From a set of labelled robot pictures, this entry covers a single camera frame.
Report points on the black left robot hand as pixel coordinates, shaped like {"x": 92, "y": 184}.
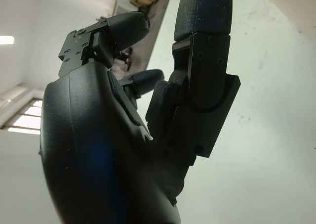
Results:
{"x": 98, "y": 147}

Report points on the bright window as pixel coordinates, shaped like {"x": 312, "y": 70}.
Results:
{"x": 27, "y": 120}

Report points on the rectangular ceiling light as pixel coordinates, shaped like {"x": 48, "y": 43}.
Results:
{"x": 6, "y": 40}

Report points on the thin wooden plank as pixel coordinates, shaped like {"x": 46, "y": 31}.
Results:
{"x": 115, "y": 6}

